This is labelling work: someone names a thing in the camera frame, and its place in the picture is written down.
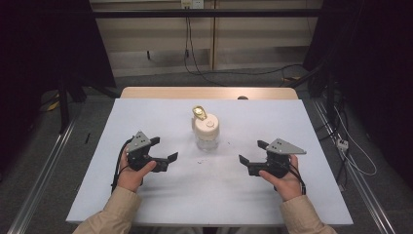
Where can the black metal stand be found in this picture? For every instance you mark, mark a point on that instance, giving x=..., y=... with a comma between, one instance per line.
x=64, y=107

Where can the black horizontal bar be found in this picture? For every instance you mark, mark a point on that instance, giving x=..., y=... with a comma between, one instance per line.
x=227, y=13

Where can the person's right hand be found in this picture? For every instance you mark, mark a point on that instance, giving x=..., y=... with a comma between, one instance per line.
x=287, y=187

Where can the black curtain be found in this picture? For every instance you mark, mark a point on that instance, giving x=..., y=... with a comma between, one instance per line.
x=45, y=42
x=373, y=65

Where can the yellow floor tape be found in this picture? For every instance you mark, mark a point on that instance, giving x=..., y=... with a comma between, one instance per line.
x=53, y=105

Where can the aluminium floor rail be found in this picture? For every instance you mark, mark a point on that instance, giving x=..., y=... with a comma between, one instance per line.
x=369, y=201
x=41, y=182

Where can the person's left hand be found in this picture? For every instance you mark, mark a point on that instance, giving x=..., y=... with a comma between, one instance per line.
x=131, y=180

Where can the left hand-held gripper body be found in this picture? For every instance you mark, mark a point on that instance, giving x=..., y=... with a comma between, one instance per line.
x=139, y=154

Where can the clear bottle with cream lid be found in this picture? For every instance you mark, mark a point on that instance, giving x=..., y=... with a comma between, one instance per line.
x=206, y=128

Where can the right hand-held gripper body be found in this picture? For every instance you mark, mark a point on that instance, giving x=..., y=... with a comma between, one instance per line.
x=279, y=152

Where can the white table cover sheet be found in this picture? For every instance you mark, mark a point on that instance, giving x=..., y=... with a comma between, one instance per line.
x=211, y=195

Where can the white wall socket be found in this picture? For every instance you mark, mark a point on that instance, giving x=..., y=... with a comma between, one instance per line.
x=192, y=3

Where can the wooden upright post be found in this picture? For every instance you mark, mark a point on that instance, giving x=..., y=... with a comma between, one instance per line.
x=213, y=39

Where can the wooden table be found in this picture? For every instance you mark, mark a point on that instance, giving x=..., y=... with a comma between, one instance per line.
x=181, y=92

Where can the white power strip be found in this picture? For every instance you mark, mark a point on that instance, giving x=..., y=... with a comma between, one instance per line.
x=342, y=144

